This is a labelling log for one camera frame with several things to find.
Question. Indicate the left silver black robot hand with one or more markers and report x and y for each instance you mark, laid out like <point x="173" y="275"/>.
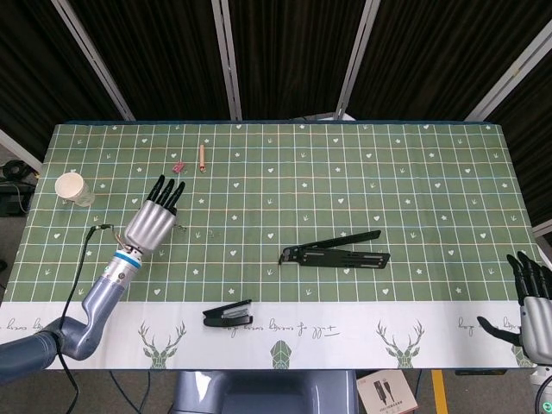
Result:
<point x="151" y="224"/>

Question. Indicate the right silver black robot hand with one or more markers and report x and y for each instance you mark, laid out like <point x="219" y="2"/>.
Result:
<point x="537" y="319"/>

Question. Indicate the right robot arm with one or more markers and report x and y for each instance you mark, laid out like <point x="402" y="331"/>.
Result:
<point x="544" y="388"/>

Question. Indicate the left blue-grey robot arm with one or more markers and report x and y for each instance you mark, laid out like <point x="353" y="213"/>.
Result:
<point x="99" y="297"/>

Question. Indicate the pink binder clip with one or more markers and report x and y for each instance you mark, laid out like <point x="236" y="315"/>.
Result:
<point x="177" y="166"/>

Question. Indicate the short wooden pencil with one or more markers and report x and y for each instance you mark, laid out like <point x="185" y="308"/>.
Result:
<point x="202" y="157"/>

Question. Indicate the white paper cup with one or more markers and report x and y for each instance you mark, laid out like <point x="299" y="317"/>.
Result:
<point x="71" y="187"/>

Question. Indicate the black stapler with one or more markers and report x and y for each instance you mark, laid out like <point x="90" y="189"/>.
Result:
<point x="226" y="317"/>

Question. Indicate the green checked tablecloth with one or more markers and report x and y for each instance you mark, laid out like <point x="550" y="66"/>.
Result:
<point x="302" y="194"/>

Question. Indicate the white red product box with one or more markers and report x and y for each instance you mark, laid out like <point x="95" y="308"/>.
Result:
<point x="388" y="392"/>

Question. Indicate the black folding laptop stand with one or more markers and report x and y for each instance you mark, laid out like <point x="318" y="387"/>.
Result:
<point x="345" y="259"/>

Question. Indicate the blue-grey robot torso base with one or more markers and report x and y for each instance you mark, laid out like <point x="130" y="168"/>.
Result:
<point x="263" y="394"/>

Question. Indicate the white partition frame post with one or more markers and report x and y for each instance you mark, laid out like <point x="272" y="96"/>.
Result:
<point x="95" y="64"/>
<point x="228" y="60"/>
<point x="358" y="60"/>
<point x="509" y="73"/>
<point x="19" y="146"/>

